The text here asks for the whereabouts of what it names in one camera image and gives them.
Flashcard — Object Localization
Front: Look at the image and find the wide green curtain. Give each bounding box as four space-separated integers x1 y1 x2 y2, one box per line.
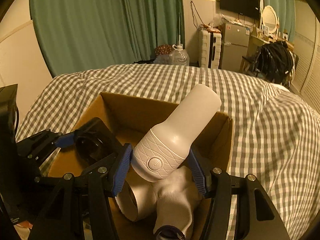
29 0 185 78

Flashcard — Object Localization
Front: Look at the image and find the grey checked bed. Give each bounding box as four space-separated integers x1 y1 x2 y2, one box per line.
16 64 320 240

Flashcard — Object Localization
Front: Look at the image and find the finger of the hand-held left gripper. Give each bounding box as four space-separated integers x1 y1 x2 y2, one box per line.
34 155 118 185
15 129 77 159

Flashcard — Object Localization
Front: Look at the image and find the black square dish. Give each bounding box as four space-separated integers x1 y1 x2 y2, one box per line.
74 117 118 167

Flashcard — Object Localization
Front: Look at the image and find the grey tape roll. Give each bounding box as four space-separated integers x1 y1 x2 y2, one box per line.
115 180 161 222

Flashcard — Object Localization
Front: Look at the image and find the white suitcase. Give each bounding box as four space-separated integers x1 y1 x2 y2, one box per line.
198 29 222 68

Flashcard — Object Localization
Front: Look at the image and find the cardboard box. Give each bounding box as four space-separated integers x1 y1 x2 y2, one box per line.
47 92 234 240

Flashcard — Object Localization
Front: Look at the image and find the white sock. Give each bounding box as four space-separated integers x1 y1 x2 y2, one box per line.
150 166 203 240

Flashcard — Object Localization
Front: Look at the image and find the clear plastic water jug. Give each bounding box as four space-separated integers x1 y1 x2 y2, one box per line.
170 44 190 67

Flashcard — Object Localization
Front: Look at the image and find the white louvered closet door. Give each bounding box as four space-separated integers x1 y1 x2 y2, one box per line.
287 0 320 107

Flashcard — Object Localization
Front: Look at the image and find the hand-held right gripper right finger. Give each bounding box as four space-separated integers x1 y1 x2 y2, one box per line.
187 147 288 240

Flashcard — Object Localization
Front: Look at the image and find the wooden dressing desk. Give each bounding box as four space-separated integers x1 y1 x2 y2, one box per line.
240 33 295 73

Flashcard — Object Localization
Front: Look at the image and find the clear plastic bag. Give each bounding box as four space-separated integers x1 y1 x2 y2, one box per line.
202 14 227 33

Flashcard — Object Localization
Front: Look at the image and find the black wall television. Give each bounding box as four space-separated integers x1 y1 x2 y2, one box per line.
219 0 261 20

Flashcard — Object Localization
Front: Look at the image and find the white plastic bottle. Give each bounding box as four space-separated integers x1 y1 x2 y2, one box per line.
131 84 222 183

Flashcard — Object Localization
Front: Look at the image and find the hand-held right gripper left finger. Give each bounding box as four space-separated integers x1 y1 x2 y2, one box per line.
27 144 133 240

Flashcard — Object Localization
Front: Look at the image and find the silver small fridge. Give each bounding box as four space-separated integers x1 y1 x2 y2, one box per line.
219 22 250 70

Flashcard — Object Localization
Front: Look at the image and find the brown patterned bag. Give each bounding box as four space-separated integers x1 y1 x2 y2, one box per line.
155 44 177 56

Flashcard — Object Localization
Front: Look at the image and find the white oval mirror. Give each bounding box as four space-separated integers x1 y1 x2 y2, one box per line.
261 5 279 34

